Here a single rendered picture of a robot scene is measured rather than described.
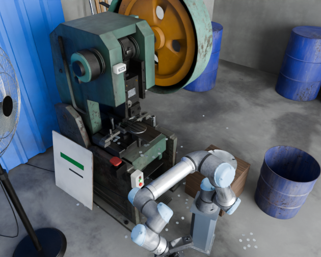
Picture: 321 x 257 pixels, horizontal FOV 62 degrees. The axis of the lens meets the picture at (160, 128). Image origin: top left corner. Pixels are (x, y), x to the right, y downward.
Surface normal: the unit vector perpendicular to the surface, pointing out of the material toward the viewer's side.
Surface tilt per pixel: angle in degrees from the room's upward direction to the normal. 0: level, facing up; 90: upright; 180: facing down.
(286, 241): 0
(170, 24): 90
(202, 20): 65
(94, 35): 90
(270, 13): 90
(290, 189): 92
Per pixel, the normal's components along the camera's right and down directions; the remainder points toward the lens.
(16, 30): 0.78, 0.38
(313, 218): 0.00, -0.80
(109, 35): 0.55, -0.30
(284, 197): -0.33, 0.59
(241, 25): -0.63, 0.47
